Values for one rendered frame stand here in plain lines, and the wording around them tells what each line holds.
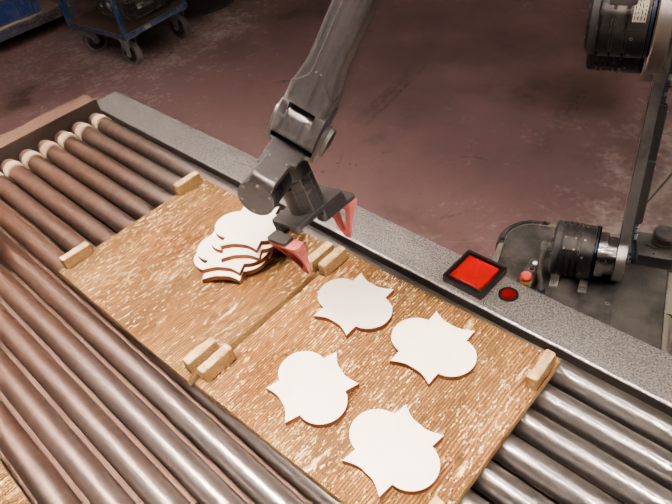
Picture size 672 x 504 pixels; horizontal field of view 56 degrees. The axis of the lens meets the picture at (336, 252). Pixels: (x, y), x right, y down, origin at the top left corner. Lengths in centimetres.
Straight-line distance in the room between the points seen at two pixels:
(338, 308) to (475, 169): 194
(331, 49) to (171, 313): 53
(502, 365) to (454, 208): 177
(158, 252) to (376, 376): 51
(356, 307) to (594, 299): 110
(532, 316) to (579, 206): 170
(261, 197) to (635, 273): 147
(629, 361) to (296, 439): 49
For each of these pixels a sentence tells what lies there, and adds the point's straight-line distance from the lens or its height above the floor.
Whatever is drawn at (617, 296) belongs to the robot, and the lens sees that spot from 203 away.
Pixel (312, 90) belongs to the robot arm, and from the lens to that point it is 83.
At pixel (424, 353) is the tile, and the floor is 95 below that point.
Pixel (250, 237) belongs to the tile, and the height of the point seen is 99.
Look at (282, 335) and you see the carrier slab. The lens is 101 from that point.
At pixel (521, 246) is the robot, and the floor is 24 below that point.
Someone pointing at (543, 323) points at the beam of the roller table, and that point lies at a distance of 103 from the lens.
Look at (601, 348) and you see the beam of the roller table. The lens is 101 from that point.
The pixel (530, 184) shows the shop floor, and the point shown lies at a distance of 280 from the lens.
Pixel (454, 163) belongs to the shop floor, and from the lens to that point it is 292.
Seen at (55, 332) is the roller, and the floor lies 92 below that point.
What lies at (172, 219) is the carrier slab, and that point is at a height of 94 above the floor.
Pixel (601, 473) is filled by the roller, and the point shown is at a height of 91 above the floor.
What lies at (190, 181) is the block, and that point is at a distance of 135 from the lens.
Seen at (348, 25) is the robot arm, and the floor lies 138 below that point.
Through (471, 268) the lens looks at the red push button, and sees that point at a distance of 108.
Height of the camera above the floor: 169
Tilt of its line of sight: 42 degrees down
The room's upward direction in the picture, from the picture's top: 10 degrees counter-clockwise
